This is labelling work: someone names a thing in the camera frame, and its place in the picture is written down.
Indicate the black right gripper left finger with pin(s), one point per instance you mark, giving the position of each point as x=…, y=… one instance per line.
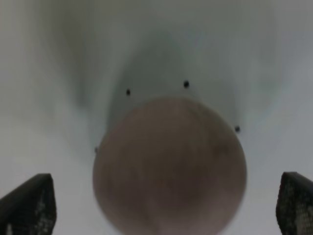
x=30, y=209

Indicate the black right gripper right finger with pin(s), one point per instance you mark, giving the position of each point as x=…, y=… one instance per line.
x=294, y=208

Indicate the pink peach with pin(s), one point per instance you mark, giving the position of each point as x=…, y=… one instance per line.
x=170, y=167

